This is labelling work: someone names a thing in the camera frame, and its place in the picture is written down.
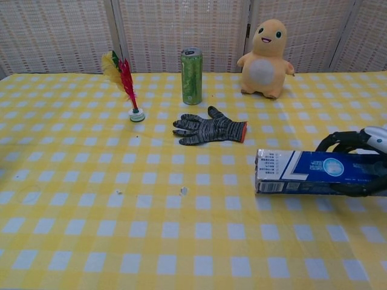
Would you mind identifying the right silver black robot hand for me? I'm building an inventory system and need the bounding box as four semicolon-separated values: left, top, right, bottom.
314;125;387;199

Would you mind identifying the blue toothpaste box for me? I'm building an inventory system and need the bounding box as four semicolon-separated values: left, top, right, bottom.
253;148;387;197

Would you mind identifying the orange plush toy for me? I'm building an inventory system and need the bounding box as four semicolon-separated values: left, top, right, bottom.
236;19;296;100

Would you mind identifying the grey knit work glove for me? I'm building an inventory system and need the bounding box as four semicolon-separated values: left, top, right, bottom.
172;106;248;146

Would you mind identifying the green drink can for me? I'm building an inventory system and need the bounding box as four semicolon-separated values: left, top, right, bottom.
180;47;203;106

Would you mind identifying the bamboo folding screen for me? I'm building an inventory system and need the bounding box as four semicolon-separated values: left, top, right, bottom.
0;0;387;77

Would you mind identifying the yellow checkered tablecloth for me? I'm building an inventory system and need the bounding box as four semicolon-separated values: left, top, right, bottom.
0;71;387;290

